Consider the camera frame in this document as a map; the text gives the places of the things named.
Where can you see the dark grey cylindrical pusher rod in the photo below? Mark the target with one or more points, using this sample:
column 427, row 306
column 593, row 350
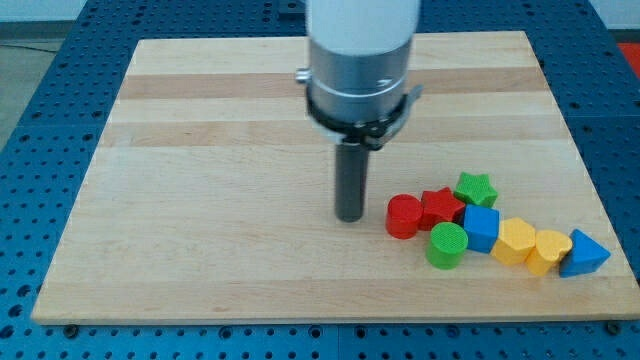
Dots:
column 351, row 168

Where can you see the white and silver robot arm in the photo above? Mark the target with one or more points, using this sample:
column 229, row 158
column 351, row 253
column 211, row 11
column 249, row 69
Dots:
column 355, row 84

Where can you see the wooden board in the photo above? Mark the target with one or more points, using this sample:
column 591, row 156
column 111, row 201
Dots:
column 209, row 198

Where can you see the blue triangle block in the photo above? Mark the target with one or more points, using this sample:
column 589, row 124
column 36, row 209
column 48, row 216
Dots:
column 585, row 257

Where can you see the red cylinder block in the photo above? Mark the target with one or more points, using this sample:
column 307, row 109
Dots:
column 404, row 213

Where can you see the red star block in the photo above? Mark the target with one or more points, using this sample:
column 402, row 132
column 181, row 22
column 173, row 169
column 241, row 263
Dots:
column 440, row 206

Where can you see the green star block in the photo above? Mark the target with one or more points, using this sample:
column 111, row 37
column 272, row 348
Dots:
column 475, row 189

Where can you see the green cylinder block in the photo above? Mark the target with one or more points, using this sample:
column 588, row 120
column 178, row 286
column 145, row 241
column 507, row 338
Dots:
column 447, row 245

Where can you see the blue cube block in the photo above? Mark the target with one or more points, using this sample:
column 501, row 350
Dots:
column 482, row 227

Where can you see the yellow hexagon block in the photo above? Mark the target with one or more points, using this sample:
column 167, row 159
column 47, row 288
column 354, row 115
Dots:
column 516, row 239

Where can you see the yellow heart block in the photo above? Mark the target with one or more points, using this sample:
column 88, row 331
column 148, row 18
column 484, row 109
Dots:
column 549, row 250

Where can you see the red object at right edge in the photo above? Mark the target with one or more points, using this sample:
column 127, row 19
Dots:
column 631, row 53

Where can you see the blue perforated metal table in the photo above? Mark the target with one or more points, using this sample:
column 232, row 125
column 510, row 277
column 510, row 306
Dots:
column 45, row 159

